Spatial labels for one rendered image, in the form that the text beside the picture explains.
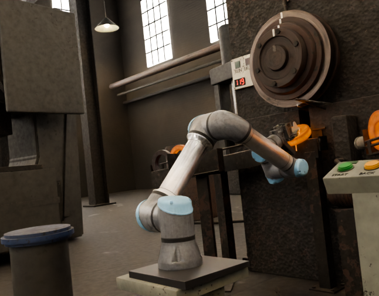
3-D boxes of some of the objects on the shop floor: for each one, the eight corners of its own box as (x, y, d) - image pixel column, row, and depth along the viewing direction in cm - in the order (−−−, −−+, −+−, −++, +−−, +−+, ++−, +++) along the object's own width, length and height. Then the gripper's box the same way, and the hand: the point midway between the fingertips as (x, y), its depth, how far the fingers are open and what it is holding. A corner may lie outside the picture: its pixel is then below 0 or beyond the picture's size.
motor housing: (352, 296, 188) (338, 175, 190) (405, 305, 172) (388, 172, 174) (338, 306, 180) (322, 178, 181) (391, 316, 164) (374, 175, 165)
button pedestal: (369, 374, 124) (344, 161, 126) (464, 402, 106) (433, 154, 108) (341, 399, 113) (314, 165, 115) (443, 435, 95) (408, 158, 97)
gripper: (280, 130, 194) (302, 114, 208) (264, 133, 201) (286, 117, 215) (286, 147, 196) (307, 130, 210) (270, 149, 202) (291, 133, 216)
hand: (297, 130), depth 212 cm, fingers closed
